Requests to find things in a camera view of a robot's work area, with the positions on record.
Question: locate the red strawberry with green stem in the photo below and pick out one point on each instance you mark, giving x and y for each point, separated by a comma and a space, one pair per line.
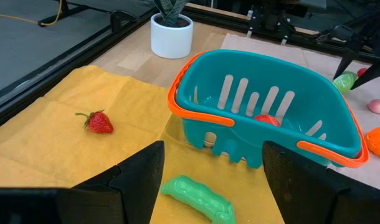
99, 123

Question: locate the green leafy plant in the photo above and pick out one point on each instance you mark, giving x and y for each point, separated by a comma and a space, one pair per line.
171, 11

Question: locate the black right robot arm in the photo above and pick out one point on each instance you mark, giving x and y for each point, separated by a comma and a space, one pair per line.
271, 15

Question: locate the pale pink cloth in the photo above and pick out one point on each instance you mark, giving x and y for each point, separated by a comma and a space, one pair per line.
286, 53

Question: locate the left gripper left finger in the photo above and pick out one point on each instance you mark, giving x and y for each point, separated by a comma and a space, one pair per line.
84, 205

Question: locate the black stand leg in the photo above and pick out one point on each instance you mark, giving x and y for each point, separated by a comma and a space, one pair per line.
65, 12

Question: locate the green toy cucumber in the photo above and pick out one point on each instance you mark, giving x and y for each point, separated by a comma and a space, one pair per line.
199, 199

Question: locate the green toy cabbage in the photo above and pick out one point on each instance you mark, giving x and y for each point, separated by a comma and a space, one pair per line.
344, 82

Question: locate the red toy raspberry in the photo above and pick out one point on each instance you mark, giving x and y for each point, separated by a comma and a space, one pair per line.
362, 72

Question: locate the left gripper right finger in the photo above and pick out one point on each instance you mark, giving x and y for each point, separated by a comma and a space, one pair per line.
317, 199

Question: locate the pink toy peach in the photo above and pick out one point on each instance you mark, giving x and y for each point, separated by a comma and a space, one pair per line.
378, 106

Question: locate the black aluminium table frame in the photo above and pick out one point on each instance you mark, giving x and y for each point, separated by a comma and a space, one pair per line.
37, 85

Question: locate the red toy fruit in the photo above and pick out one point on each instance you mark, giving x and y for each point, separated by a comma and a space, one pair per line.
266, 119

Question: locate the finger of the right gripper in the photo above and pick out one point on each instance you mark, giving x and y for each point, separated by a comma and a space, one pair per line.
373, 73
349, 60

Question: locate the white plant pot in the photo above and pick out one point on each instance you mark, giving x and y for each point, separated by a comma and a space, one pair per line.
171, 40

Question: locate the yellow cloth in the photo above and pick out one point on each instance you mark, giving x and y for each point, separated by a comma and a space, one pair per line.
53, 140

